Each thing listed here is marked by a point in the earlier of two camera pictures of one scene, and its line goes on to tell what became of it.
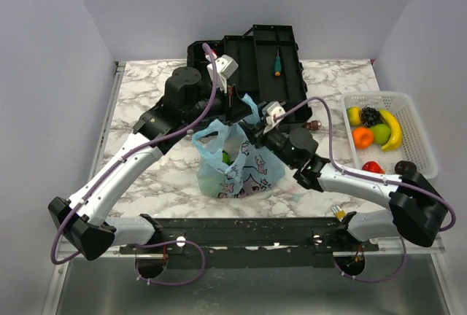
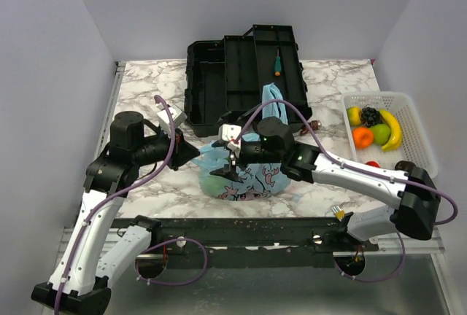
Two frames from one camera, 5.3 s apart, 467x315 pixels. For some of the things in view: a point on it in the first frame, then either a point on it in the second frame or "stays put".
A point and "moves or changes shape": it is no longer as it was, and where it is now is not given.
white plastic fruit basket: (414, 146) stays put
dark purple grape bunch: (370, 117) stays put
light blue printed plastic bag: (228, 167) moves or changes shape
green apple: (381, 133) stays put
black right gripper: (255, 132) to (229, 170)
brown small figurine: (314, 125) stays put
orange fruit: (363, 137) stays put
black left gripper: (236, 108) to (183, 152)
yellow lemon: (354, 113) stays put
